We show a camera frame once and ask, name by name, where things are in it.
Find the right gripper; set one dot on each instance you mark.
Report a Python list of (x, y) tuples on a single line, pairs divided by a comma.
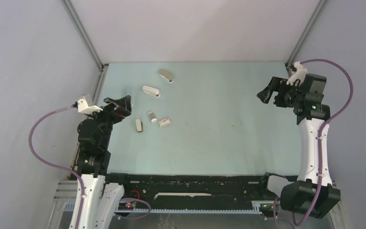
[(281, 86)]

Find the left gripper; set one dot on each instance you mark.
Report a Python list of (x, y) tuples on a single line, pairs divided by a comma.
[(119, 112)]

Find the beige brown stapler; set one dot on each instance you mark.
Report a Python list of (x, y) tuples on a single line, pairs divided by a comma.
[(139, 125)]

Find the light blue stapler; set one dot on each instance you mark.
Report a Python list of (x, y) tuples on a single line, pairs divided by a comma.
[(130, 92)]

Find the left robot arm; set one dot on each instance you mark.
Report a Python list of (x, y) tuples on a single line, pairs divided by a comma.
[(94, 136)]

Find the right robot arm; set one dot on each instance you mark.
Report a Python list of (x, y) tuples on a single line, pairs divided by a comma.
[(312, 193)]

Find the white stapler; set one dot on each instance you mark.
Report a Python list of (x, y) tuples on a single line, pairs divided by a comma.
[(151, 91)]

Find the olive green stapler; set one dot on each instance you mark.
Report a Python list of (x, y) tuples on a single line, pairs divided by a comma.
[(167, 75)]

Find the open staple tray box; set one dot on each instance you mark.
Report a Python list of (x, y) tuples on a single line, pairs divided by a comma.
[(152, 116)]

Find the white staple box sleeve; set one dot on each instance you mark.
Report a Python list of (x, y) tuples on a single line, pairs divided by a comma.
[(164, 122)]

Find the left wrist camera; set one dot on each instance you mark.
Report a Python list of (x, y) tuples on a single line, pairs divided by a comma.
[(85, 105)]

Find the right aluminium frame post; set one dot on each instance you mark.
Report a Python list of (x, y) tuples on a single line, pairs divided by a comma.
[(317, 11)]

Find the aluminium frame post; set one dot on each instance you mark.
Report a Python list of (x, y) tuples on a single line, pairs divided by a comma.
[(317, 11), (75, 19)]

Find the left aluminium frame post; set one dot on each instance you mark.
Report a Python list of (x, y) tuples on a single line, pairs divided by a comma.
[(75, 19)]

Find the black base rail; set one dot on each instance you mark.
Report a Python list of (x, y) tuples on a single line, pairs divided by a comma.
[(190, 192)]

